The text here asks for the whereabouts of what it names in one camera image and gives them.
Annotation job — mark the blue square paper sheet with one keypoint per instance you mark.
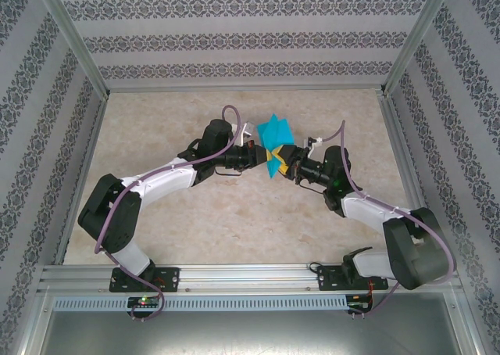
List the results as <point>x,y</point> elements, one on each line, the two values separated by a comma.
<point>277,134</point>

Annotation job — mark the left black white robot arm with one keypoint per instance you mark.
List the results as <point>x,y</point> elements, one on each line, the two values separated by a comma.
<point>117,222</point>

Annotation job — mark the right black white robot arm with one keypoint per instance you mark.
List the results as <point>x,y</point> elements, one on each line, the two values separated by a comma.
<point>414,253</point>

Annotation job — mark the grey metal sheet panel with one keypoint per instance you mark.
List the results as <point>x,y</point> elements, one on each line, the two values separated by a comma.
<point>250,331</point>

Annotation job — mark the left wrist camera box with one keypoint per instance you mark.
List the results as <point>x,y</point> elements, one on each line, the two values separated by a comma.
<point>248,132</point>

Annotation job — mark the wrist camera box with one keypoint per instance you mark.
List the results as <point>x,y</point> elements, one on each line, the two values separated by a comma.
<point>313,141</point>
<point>248,132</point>

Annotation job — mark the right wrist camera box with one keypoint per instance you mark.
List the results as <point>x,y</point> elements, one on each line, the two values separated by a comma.
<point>313,141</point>

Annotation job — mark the grey frame bar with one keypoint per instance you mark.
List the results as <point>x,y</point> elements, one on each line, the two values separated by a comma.
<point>234,88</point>

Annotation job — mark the aluminium side rail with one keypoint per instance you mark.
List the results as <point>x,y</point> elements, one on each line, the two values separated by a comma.
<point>90,144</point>
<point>402,151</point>

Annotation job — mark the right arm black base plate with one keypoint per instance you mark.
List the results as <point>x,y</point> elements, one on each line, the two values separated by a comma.
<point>328,280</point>

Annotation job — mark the aluminium mounting rail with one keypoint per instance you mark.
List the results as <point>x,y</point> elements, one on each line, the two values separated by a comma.
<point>250,277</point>

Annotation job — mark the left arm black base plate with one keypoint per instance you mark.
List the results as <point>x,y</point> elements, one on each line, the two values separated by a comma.
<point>170,278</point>

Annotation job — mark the aluminium frame post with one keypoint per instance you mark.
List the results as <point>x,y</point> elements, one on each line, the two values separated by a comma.
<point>418,38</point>
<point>70,38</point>

